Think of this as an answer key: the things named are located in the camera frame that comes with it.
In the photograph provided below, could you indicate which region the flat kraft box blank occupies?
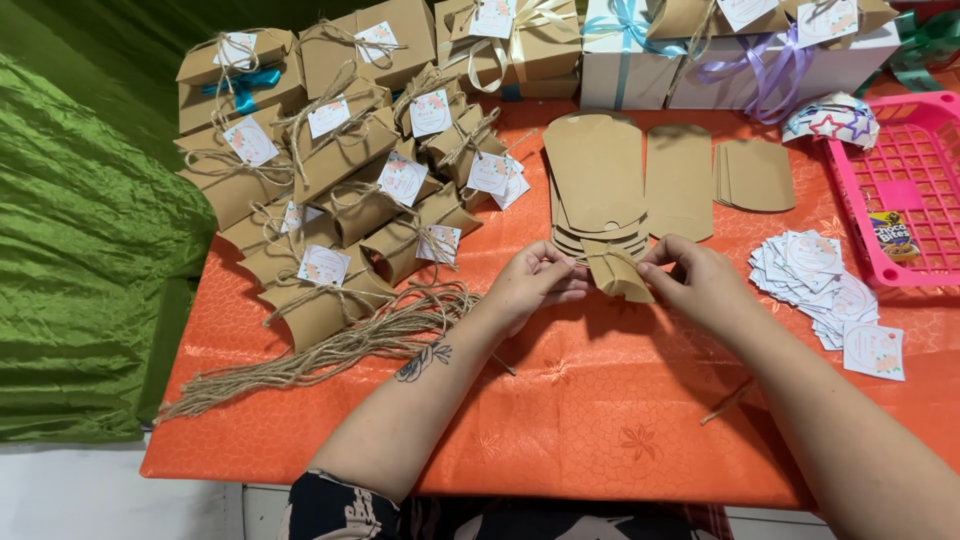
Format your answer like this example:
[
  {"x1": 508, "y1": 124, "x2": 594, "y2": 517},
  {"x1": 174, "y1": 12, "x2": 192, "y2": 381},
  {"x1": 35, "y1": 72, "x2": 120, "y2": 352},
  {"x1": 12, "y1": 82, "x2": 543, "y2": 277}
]
[{"x1": 644, "y1": 123, "x2": 715, "y2": 243}]

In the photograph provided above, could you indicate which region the bundle of jute twine strands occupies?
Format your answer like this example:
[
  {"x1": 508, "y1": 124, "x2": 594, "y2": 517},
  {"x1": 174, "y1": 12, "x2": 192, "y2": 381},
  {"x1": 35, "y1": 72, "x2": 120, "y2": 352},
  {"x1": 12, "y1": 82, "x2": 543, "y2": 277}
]
[{"x1": 155, "y1": 281, "x2": 481, "y2": 427}]

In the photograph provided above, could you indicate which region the star-printed white cloth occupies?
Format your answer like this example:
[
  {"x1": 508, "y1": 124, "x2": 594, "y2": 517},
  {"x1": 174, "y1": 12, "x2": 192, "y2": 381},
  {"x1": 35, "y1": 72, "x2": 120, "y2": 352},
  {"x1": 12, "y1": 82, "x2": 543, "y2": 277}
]
[{"x1": 781, "y1": 91, "x2": 882, "y2": 151}]

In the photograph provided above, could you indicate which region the heap of white paper tags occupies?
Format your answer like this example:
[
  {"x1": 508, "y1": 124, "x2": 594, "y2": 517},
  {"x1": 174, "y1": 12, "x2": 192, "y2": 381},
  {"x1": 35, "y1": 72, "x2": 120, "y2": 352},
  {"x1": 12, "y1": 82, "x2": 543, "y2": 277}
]
[{"x1": 747, "y1": 228, "x2": 906, "y2": 383}]

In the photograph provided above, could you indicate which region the person's right hand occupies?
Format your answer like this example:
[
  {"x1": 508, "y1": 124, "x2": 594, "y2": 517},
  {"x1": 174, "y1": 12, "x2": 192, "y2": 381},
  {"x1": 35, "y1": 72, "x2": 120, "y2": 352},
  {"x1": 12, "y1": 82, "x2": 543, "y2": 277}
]
[{"x1": 636, "y1": 233, "x2": 749, "y2": 333}]

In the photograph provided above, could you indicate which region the yellow snack packet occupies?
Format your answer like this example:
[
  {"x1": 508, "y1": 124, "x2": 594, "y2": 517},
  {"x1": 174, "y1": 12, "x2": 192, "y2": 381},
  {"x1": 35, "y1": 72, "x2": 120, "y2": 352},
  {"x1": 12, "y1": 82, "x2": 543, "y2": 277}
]
[{"x1": 867, "y1": 210, "x2": 921, "y2": 263}]

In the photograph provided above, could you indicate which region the orange tablecloth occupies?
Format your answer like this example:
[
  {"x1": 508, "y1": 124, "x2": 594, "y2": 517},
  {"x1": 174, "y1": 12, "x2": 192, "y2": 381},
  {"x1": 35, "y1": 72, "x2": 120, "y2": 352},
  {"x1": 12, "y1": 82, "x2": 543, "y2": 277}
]
[{"x1": 139, "y1": 66, "x2": 960, "y2": 513}]

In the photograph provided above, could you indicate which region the person's black floral garment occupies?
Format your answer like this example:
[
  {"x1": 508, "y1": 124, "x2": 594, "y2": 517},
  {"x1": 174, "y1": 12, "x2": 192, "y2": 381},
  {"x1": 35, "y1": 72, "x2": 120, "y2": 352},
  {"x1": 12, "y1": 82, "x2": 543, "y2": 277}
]
[{"x1": 278, "y1": 470, "x2": 735, "y2": 540}]

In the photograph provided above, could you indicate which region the large kraft box with twine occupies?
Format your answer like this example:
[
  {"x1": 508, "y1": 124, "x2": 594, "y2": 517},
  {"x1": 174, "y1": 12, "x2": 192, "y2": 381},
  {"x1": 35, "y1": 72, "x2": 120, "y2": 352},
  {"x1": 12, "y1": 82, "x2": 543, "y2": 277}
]
[{"x1": 297, "y1": 0, "x2": 438, "y2": 93}]

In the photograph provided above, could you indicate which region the pink plastic basket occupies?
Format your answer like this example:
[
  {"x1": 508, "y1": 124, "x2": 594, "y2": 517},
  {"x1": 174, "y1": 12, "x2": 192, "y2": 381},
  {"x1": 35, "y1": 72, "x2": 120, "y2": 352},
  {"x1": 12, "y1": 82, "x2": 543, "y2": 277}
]
[{"x1": 823, "y1": 90, "x2": 960, "y2": 289}]

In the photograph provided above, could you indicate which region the kraft pillow box with tag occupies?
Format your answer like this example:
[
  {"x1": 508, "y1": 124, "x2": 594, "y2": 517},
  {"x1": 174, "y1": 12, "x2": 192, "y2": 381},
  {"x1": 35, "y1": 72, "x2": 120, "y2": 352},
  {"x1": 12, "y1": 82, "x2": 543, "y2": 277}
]
[
  {"x1": 780, "y1": 0, "x2": 899, "y2": 49},
  {"x1": 645, "y1": 0, "x2": 790, "y2": 42}
]

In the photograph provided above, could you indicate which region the kraft box with cream ribbon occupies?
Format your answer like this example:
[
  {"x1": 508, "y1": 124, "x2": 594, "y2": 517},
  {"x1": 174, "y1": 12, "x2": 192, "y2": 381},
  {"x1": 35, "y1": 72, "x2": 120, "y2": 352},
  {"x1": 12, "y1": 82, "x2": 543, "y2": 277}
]
[{"x1": 434, "y1": 0, "x2": 585, "y2": 103}]

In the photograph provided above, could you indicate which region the single jute twine piece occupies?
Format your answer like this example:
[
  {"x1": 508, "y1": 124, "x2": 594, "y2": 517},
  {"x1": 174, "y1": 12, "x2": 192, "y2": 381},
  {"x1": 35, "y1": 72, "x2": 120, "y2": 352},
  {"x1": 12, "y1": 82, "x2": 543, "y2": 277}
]
[{"x1": 491, "y1": 249, "x2": 756, "y2": 426}]

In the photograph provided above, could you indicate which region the white box with purple ribbon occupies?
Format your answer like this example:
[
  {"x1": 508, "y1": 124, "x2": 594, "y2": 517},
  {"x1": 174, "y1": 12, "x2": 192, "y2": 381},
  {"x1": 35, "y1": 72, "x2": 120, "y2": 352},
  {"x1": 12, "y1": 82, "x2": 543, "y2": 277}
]
[{"x1": 666, "y1": 21, "x2": 902, "y2": 126}]

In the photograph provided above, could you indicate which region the person's left hand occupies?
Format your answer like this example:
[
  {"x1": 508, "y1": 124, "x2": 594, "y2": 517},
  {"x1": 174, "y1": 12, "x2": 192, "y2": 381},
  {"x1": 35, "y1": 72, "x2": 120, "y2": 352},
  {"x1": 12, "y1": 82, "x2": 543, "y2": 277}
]
[{"x1": 486, "y1": 240, "x2": 595, "y2": 340}]

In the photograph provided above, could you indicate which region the small stack of kraft blanks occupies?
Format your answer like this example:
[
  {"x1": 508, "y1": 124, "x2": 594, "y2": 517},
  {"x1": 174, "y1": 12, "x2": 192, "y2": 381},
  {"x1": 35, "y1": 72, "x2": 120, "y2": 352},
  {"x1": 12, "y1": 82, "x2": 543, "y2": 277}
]
[{"x1": 712, "y1": 138, "x2": 797, "y2": 214}]

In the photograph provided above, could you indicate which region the white box with blue ribbon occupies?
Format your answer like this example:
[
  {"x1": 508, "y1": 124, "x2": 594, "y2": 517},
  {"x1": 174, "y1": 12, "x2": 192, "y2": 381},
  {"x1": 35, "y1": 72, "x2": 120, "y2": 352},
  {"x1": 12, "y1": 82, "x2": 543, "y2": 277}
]
[{"x1": 579, "y1": 0, "x2": 689, "y2": 113}]

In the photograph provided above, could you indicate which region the kraft box with teal ribbon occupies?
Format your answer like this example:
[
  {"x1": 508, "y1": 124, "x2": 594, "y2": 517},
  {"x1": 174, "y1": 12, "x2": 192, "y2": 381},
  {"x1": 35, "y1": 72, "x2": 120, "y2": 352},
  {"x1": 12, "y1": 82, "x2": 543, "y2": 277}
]
[{"x1": 175, "y1": 27, "x2": 308, "y2": 137}]

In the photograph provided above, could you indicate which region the pile of tagged kraft boxes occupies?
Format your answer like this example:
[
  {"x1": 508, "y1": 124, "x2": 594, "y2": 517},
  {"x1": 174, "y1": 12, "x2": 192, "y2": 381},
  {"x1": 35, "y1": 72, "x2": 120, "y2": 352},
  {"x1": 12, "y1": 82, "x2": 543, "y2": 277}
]
[{"x1": 174, "y1": 63, "x2": 531, "y2": 354}]

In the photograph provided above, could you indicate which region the green ribbon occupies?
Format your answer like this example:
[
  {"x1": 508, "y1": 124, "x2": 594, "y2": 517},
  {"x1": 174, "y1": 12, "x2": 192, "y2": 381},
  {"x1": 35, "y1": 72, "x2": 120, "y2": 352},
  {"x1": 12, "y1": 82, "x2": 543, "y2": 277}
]
[{"x1": 853, "y1": 9, "x2": 960, "y2": 97}]

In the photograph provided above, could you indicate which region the small kraft pillow box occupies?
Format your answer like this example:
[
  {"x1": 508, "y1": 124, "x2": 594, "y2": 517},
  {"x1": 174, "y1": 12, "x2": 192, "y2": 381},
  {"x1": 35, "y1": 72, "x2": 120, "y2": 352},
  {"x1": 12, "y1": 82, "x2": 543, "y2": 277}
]
[{"x1": 581, "y1": 238, "x2": 656, "y2": 306}]

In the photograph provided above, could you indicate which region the green shiny cloth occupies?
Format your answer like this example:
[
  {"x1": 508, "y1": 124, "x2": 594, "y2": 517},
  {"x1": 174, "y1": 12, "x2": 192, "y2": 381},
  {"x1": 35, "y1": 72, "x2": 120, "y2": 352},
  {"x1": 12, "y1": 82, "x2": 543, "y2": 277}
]
[{"x1": 0, "y1": 0, "x2": 391, "y2": 445}]

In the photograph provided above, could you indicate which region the stack of flat kraft blanks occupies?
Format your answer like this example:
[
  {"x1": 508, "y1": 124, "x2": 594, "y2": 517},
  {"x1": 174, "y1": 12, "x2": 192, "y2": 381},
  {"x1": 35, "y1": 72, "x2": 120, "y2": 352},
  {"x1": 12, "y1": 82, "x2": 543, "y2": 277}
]
[{"x1": 542, "y1": 111, "x2": 652, "y2": 265}]

